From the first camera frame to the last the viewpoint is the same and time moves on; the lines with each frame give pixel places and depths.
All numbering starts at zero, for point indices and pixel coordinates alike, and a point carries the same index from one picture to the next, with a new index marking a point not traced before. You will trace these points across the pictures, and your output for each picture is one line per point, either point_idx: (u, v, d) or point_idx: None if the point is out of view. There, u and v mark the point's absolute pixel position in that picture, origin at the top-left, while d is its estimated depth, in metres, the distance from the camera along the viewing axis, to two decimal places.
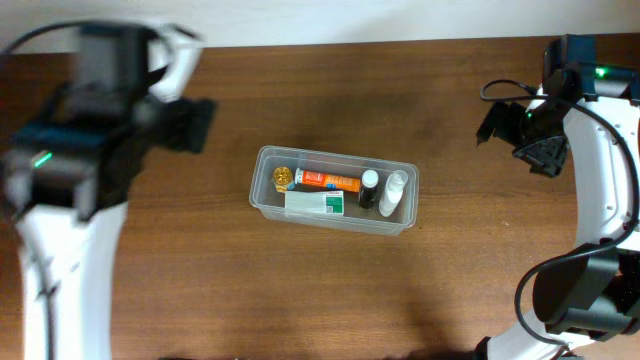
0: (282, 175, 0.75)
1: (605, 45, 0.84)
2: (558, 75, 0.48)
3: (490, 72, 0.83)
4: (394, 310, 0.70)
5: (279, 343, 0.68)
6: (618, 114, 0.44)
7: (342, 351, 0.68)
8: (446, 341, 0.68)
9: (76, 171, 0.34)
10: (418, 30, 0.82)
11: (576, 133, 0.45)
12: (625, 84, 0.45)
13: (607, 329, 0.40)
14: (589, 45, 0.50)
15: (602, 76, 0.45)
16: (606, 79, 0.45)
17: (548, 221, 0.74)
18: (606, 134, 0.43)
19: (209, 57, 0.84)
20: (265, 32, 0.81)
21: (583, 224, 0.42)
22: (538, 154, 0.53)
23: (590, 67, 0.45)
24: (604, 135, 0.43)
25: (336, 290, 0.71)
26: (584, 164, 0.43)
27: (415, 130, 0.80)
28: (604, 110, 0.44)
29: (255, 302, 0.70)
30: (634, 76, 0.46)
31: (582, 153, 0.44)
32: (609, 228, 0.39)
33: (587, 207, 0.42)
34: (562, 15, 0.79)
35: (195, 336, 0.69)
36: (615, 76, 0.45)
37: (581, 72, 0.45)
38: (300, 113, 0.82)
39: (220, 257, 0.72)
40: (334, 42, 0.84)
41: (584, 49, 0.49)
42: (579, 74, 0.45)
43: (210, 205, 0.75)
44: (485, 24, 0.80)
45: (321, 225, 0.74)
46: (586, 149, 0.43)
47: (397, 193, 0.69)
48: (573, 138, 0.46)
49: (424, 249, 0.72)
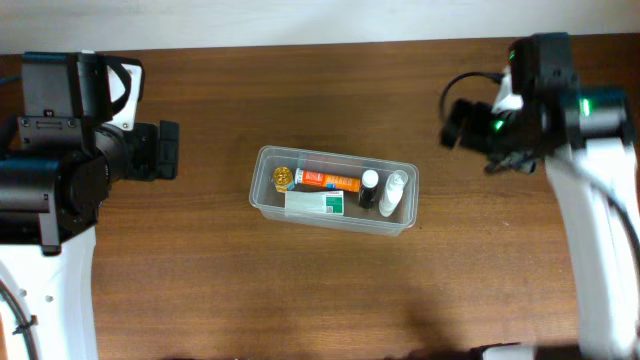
0: (282, 175, 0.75)
1: (605, 45, 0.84)
2: (538, 102, 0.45)
3: (490, 72, 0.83)
4: (395, 310, 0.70)
5: (279, 343, 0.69)
6: (613, 166, 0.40)
7: (342, 351, 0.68)
8: (446, 341, 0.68)
9: (37, 199, 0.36)
10: (419, 30, 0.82)
11: (567, 196, 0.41)
12: (615, 113, 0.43)
13: None
14: (561, 49, 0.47)
15: (589, 112, 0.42)
16: (594, 115, 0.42)
17: (548, 221, 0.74)
18: (602, 200, 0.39)
19: (210, 57, 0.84)
20: (265, 32, 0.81)
21: (587, 313, 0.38)
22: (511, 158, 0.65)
23: (573, 102, 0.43)
24: (600, 201, 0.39)
25: (336, 291, 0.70)
26: (580, 240, 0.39)
27: (416, 130, 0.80)
28: (599, 168, 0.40)
29: (255, 302, 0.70)
30: (617, 102, 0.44)
31: (577, 223, 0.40)
32: (623, 339, 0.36)
33: (592, 297, 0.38)
34: (562, 15, 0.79)
35: (195, 336, 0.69)
36: (602, 107, 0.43)
37: (564, 109, 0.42)
38: (300, 113, 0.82)
39: (220, 257, 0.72)
40: (334, 42, 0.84)
41: (557, 58, 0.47)
42: (563, 112, 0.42)
43: (210, 205, 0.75)
44: (484, 24, 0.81)
45: (321, 226, 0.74)
46: (582, 219, 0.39)
47: (397, 193, 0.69)
48: (563, 200, 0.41)
49: (424, 249, 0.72)
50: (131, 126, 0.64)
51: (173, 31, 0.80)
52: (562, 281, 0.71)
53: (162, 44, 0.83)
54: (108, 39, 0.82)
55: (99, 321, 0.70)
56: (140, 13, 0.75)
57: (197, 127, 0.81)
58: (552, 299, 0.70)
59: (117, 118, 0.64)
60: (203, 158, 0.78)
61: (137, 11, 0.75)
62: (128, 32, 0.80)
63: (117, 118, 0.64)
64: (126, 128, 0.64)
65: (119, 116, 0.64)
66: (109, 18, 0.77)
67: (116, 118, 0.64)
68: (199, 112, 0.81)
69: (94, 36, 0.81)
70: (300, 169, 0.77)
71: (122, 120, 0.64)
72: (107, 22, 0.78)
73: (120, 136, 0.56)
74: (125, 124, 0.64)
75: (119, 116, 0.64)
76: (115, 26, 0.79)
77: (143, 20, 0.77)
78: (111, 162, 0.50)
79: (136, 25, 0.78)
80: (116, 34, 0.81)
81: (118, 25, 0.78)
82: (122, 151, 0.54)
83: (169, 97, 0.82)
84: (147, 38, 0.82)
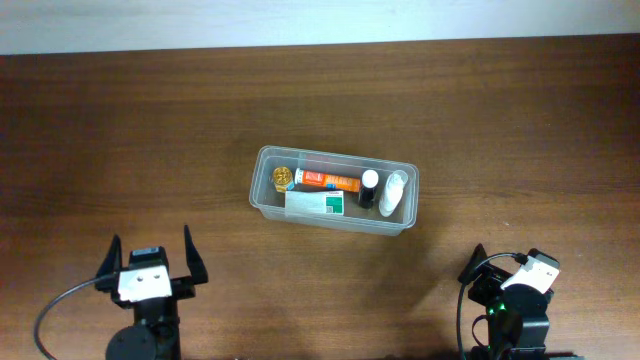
0: (282, 175, 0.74)
1: (599, 47, 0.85)
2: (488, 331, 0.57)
3: (487, 73, 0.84)
4: (396, 311, 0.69)
5: (279, 343, 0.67)
6: (530, 279, 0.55)
7: (343, 352, 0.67)
8: (448, 341, 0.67)
9: None
10: (417, 31, 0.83)
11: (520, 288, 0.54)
12: (515, 325, 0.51)
13: (510, 322, 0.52)
14: (526, 307, 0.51)
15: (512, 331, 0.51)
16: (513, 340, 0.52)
17: (547, 220, 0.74)
18: (508, 322, 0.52)
19: (211, 58, 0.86)
20: (266, 33, 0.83)
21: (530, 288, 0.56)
22: (479, 279, 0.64)
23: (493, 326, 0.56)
24: (507, 322, 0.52)
25: (337, 291, 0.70)
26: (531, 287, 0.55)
27: (415, 129, 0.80)
28: (526, 336, 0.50)
29: (255, 303, 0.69)
30: (530, 319, 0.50)
31: (497, 320, 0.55)
32: (535, 314, 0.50)
33: (536, 284, 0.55)
34: (554, 16, 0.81)
35: (194, 336, 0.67)
36: (507, 323, 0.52)
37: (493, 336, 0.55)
38: (300, 113, 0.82)
39: (220, 257, 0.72)
40: (335, 43, 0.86)
41: (523, 333, 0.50)
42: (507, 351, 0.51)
43: (210, 206, 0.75)
44: (479, 25, 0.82)
45: (321, 225, 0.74)
46: (521, 331, 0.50)
47: (396, 193, 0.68)
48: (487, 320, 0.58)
49: (424, 249, 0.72)
50: (165, 276, 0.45)
51: (173, 31, 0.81)
52: (562, 280, 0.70)
53: (163, 44, 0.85)
54: (110, 40, 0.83)
55: (93, 321, 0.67)
56: (140, 13, 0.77)
57: (196, 127, 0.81)
58: (554, 298, 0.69)
59: (134, 268, 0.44)
60: (204, 159, 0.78)
61: (138, 12, 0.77)
62: (129, 33, 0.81)
63: (133, 266, 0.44)
64: (158, 280, 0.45)
65: (145, 271, 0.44)
66: (109, 18, 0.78)
67: (141, 271, 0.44)
68: (199, 112, 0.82)
69: (95, 36, 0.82)
70: (300, 169, 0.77)
71: (150, 283, 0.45)
72: (108, 23, 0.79)
73: (153, 296, 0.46)
74: (143, 278, 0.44)
75: (138, 267, 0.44)
76: (115, 27, 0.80)
77: (143, 21, 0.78)
78: (160, 341, 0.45)
79: (136, 26, 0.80)
80: (116, 34, 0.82)
81: (119, 25, 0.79)
82: (147, 306, 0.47)
83: (169, 97, 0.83)
84: (149, 39, 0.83)
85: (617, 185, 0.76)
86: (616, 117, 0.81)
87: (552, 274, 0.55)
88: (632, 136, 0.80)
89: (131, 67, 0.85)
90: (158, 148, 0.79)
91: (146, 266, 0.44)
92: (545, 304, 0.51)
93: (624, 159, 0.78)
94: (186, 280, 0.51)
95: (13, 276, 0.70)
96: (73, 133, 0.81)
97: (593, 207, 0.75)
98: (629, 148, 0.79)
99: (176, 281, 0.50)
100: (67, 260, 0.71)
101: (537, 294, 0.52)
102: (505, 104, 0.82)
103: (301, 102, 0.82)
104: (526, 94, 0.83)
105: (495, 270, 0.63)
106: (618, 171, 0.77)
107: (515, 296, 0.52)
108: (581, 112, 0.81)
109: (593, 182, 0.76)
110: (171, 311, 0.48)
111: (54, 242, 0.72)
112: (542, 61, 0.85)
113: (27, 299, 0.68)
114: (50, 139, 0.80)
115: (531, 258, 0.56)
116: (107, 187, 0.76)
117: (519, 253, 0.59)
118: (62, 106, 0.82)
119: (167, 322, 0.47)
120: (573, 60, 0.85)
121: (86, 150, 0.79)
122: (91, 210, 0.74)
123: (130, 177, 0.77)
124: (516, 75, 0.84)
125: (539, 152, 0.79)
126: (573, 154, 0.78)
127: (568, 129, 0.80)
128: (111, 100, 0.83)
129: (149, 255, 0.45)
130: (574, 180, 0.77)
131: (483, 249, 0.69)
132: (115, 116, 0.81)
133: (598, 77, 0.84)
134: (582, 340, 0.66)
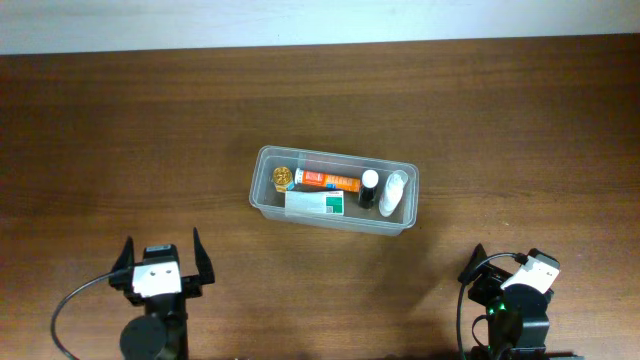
0: (282, 175, 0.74)
1: (598, 47, 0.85)
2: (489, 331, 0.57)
3: (487, 73, 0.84)
4: (396, 311, 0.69)
5: (279, 343, 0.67)
6: (530, 279, 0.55)
7: (343, 352, 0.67)
8: (448, 341, 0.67)
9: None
10: (417, 32, 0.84)
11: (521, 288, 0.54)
12: (515, 324, 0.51)
13: (510, 321, 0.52)
14: (526, 306, 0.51)
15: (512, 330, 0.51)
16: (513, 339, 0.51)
17: (547, 220, 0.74)
18: (508, 322, 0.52)
19: (211, 58, 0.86)
20: (266, 33, 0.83)
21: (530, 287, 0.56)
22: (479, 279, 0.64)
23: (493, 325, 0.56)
24: (507, 321, 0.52)
25: (337, 291, 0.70)
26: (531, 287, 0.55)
27: (415, 129, 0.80)
28: (526, 336, 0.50)
29: (255, 303, 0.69)
30: (530, 318, 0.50)
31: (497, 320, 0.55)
32: (536, 314, 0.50)
33: (536, 284, 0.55)
34: (553, 16, 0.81)
35: (194, 336, 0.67)
36: (507, 322, 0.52)
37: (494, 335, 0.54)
38: (300, 113, 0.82)
39: (221, 257, 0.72)
40: (334, 43, 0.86)
41: (523, 332, 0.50)
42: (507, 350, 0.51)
43: (210, 206, 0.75)
44: (479, 25, 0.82)
45: (321, 225, 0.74)
46: (521, 331, 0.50)
47: (396, 193, 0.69)
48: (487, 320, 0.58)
49: (424, 249, 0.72)
50: (177, 272, 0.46)
51: (173, 31, 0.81)
52: (562, 280, 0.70)
53: (163, 44, 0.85)
54: (110, 40, 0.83)
55: (93, 321, 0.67)
56: (140, 13, 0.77)
57: (196, 127, 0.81)
58: (553, 298, 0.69)
59: (147, 262, 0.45)
60: (204, 159, 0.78)
61: (137, 12, 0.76)
62: (129, 33, 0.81)
63: (147, 261, 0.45)
64: (169, 276, 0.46)
65: (157, 266, 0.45)
66: (109, 18, 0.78)
67: (153, 266, 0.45)
68: (199, 112, 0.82)
69: (94, 36, 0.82)
70: (300, 169, 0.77)
71: (162, 279, 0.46)
72: (107, 23, 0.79)
73: (164, 292, 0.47)
74: (155, 273, 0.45)
75: (151, 261, 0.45)
76: (114, 27, 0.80)
77: (142, 20, 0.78)
78: (171, 332, 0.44)
79: (136, 25, 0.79)
80: (116, 34, 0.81)
81: (119, 25, 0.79)
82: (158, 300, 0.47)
83: (168, 97, 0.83)
84: (149, 38, 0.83)
85: (616, 185, 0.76)
86: (615, 117, 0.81)
87: (552, 274, 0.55)
88: (632, 136, 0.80)
89: (131, 67, 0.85)
90: (158, 149, 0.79)
91: (158, 261, 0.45)
92: (545, 304, 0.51)
93: (623, 158, 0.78)
94: (194, 278, 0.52)
95: (12, 276, 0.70)
96: (73, 133, 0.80)
97: (593, 207, 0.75)
98: (628, 148, 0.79)
99: (185, 278, 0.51)
100: (67, 261, 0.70)
101: (537, 294, 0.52)
102: (504, 105, 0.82)
103: (301, 102, 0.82)
104: (526, 94, 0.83)
105: (495, 270, 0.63)
106: (618, 171, 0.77)
107: (515, 296, 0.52)
108: (581, 113, 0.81)
109: (593, 182, 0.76)
110: (181, 307, 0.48)
111: (54, 243, 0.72)
112: (542, 62, 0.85)
113: (26, 299, 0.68)
114: (49, 139, 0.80)
115: (532, 258, 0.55)
116: (107, 187, 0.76)
117: (520, 253, 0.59)
118: (62, 105, 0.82)
119: (178, 316, 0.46)
120: (572, 60, 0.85)
121: (86, 151, 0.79)
122: (91, 211, 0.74)
123: (130, 177, 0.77)
124: (515, 75, 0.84)
125: (539, 152, 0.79)
126: (572, 154, 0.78)
127: (568, 130, 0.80)
128: (110, 100, 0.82)
129: (162, 252, 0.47)
130: (574, 180, 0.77)
131: (483, 249, 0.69)
132: (115, 116, 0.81)
133: (597, 78, 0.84)
134: (582, 340, 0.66)
